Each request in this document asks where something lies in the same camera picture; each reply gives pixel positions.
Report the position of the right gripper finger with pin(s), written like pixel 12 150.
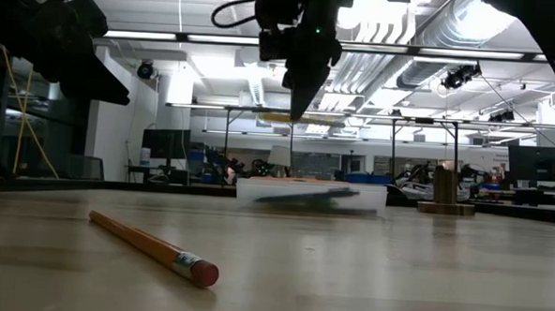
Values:
pixel 306 91

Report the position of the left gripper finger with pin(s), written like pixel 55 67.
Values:
pixel 102 84

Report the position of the clear pencil box orange lid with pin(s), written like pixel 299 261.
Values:
pixel 311 194

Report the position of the orange pencil with eraser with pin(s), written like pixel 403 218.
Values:
pixel 147 246

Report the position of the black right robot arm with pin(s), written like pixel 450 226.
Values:
pixel 546 26

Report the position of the white lampshade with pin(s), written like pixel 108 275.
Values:
pixel 280 155

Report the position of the white cylindrical container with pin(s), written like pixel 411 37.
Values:
pixel 145 156

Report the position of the dark mesh panel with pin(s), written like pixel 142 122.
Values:
pixel 84 168

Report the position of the black computer monitor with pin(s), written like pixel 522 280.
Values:
pixel 165 143
pixel 537 163

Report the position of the black bar with light strips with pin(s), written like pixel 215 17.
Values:
pixel 217 39

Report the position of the blue storage bin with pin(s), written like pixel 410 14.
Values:
pixel 363 178

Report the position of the black ceiling-mounted device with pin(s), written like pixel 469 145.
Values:
pixel 459 76

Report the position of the black round overhead camera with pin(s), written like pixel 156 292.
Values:
pixel 145 69

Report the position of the black metal workstation frame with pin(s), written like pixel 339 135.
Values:
pixel 226 139
pixel 455 144

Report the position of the black aluminium table frame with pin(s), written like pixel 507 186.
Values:
pixel 116 186

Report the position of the silver ventilation duct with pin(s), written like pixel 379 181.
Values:
pixel 422 73

